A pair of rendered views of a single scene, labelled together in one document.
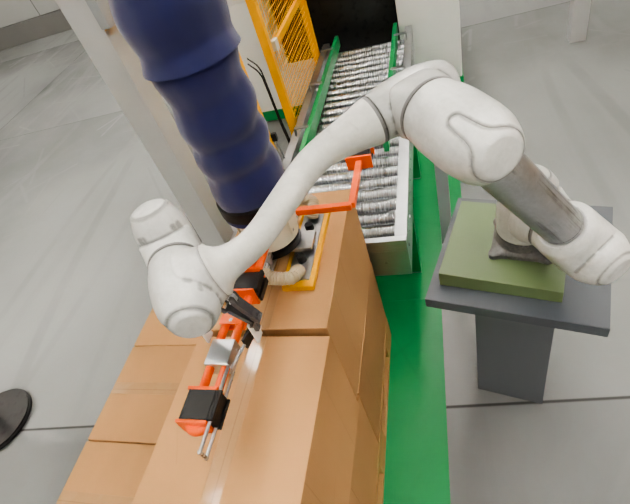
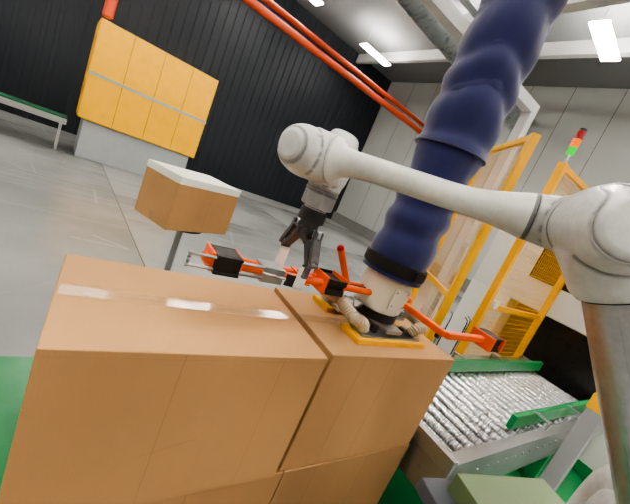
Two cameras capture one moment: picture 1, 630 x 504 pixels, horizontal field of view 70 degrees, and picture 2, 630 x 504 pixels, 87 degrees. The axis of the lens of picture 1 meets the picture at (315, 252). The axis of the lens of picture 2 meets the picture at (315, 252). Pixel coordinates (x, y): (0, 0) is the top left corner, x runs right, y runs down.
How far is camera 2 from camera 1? 0.61 m
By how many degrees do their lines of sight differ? 40
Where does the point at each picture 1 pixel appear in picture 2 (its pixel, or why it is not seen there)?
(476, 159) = (606, 207)
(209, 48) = (463, 138)
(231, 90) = (450, 174)
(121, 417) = not seen: hidden behind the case
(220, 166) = (398, 210)
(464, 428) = not seen: outside the picture
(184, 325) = (288, 137)
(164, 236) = not seen: hidden behind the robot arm
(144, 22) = (445, 101)
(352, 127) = (508, 195)
